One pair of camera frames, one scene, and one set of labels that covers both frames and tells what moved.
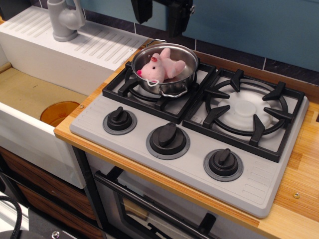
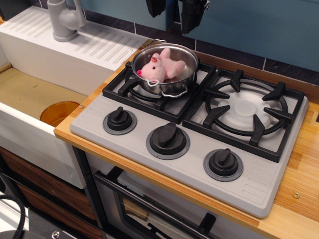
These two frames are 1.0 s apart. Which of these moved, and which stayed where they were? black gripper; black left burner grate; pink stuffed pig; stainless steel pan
Moved: black gripper
Stayed: stainless steel pan; pink stuffed pig; black left burner grate
